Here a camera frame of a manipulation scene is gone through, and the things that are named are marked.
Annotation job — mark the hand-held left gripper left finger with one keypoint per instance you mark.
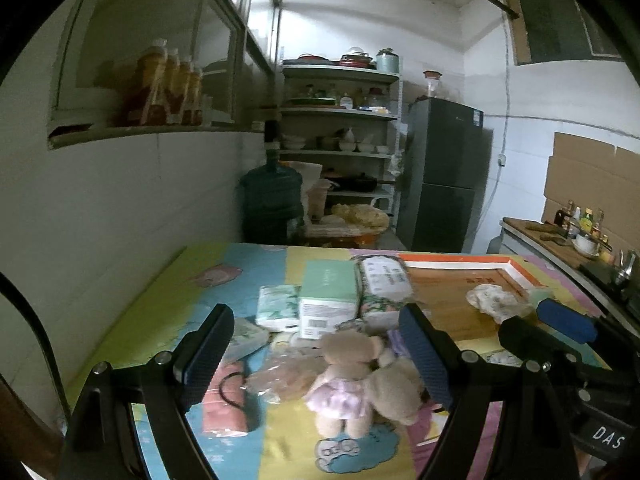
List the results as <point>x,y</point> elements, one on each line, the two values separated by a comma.
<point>205,360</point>

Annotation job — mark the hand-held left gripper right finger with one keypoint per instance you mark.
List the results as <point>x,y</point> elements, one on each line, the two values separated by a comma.
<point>425,360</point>

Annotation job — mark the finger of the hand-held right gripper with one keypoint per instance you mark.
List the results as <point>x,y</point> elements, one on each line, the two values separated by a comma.
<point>525,341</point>
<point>565,321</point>

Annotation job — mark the purple cloth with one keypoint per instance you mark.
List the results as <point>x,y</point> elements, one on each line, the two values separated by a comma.
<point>395,342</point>

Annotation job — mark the mint green soft packet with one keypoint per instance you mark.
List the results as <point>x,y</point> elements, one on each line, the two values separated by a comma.
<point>247,337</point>

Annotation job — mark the white floral cloth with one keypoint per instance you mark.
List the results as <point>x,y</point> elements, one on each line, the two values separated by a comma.
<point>492,300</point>

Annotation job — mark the pink towel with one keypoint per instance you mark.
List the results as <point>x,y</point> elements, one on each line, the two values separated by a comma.
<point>225,415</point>

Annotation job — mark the orange-rimmed cardboard box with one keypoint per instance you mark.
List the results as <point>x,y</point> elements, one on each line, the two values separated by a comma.
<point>450,305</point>

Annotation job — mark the clear plastic bag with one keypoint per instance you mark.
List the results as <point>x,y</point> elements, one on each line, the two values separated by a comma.
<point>280,377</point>

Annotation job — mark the beige teddy bear purple dress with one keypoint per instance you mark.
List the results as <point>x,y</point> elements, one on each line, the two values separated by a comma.
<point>340,385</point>

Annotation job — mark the small floral tissue packet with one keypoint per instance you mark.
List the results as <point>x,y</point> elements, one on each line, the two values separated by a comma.
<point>276,305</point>

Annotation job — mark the colourful cartoon printed blanket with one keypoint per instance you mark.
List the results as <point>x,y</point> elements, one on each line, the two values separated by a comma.
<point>165,305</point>

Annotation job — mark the white bowl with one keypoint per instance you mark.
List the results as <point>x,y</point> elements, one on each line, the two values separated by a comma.
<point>586,245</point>

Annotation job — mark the steel faucet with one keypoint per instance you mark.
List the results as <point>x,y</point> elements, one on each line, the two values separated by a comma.
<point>626,265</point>

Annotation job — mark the kitchen counter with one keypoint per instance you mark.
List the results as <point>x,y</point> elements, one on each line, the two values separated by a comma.
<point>540,240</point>

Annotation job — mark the large floral tissue pack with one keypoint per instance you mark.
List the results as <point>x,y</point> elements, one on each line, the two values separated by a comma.
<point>382,282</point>

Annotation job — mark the row of condiment bottles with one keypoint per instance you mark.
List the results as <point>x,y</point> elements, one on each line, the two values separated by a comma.
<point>582,220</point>

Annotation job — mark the mint green tissue box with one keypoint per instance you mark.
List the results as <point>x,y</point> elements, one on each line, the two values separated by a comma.
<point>327,290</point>

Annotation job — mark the brown cardboard sheet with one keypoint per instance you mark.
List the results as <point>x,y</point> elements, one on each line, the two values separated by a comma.
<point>595,175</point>

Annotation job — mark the yellow lumpy pile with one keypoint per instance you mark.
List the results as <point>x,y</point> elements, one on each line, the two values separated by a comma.
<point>360,215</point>

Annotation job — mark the blue water jug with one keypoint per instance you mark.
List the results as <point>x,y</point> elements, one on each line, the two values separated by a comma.
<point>272,200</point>

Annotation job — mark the dark grey refrigerator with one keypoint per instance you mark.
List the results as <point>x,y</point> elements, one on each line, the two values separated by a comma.
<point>445,175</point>

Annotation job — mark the black frying pan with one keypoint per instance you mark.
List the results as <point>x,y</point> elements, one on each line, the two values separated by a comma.
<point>357,182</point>

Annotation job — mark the translucent plastic container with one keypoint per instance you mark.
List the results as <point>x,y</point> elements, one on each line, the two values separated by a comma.
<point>320,200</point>

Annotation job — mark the white carton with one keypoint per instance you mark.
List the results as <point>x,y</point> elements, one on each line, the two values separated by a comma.
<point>305,180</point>

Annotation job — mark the black water pump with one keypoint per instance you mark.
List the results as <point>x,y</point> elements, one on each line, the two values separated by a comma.
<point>271,137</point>

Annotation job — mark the white pitcher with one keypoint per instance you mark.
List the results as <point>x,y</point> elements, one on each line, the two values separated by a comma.
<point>349,140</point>

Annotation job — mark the white shelf rack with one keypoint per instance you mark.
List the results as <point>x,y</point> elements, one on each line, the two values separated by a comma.
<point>340,110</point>

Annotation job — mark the glass jar red lid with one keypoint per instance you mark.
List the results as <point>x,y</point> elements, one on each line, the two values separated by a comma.
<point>432,85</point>

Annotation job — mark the cardboard-patched window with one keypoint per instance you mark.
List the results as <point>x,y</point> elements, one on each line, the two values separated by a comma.
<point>555,20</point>

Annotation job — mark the teal enamel pot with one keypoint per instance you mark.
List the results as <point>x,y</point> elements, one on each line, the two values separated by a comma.
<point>387,61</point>

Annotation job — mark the red lidded dish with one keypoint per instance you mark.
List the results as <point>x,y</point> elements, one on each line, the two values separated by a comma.
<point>357,60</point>

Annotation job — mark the glass sliding window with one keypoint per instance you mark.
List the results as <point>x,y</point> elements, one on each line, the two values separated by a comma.
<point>150,35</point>

